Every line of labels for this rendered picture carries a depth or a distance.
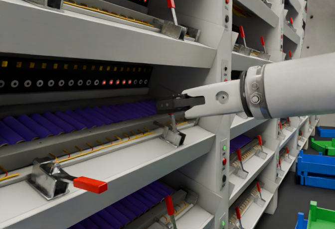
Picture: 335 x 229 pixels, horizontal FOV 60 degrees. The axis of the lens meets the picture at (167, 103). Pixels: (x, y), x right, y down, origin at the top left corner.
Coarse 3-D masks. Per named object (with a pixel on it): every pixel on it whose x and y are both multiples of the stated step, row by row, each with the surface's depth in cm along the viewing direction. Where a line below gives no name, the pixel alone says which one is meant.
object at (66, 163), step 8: (184, 128) 63; (152, 136) 52; (160, 136) 55; (120, 144) 45; (128, 144) 46; (96, 152) 41; (104, 152) 42; (72, 160) 37; (80, 160) 38; (16, 176) 31; (24, 176) 31; (0, 184) 29; (8, 184) 30
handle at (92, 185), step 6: (54, 168) 30; (54, 174) 31; (60, 174) 31; (66, 174) 31; (60, 180) 30; (66, 180) 29; (72, 180) 29; (78, 180) 28; (84, 180) 28; (90, 180) 28; (96, 180) 28; (78, 186) 28; (84, 186) 28; (90, 186) 27; (96, 186) 27; (102, 186) 27; (96, 192) 27; (102, 192) 27
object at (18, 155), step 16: (176, 112) 65; (96, 128) 44; (112, 128) 46; (128, 128) 49; (144, 128) 54; (16, 144) 33; (32, 144) 34; (48, 144) 35; (64, 144) 38; (80, 144) 40; (96, 144) 43; (112, 144) 44; (0, 160) 30; (16, 160) 32; (32, 160) 34; (64, 160) 36
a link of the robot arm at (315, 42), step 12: (312, 0) 42; (324, 0) 40; (312, 12) 45; (324, 12) 43; (312, 24) 46; (324, 24) 45; (312, 36) 47; (324, 36) 46; (312, 48) 48; (324, 48) 47
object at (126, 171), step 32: (0, 96) 41; (32, 96) 45; (64, 96) 50; (96, 96) 57; (160, 96) 74; (160, 128) 59; (192, 128) 65; (96, 160) 40; (128, 160) 43; (160, 160) 47; (0, 192) 29; (32, 192) 30; (128, 192) 42; (0, 224) 25; (32, 224) 28; (64, 224) 32
